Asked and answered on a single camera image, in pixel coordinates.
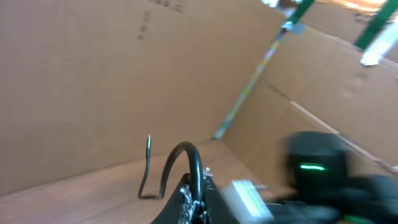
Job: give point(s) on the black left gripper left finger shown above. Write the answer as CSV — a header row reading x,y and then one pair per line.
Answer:
x,y
179,208

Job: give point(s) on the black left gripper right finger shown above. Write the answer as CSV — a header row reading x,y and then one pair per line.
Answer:
x,y
216,207

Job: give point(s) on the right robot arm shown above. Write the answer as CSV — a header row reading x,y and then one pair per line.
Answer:
x,y
315,177

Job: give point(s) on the cardboard wall panels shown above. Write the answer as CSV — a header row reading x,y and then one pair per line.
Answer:
x,y
84,82

